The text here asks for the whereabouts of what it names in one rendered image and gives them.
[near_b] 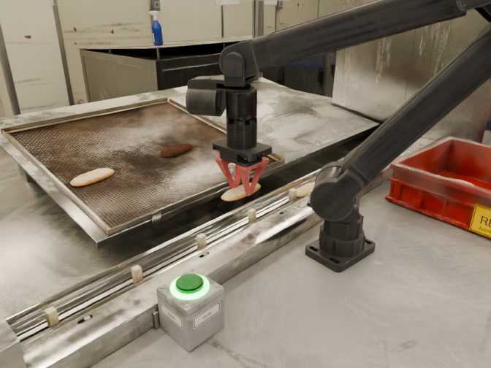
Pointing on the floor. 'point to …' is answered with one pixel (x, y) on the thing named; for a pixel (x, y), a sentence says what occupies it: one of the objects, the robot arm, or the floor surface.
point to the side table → (349, 304)
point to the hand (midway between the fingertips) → (242, 188)
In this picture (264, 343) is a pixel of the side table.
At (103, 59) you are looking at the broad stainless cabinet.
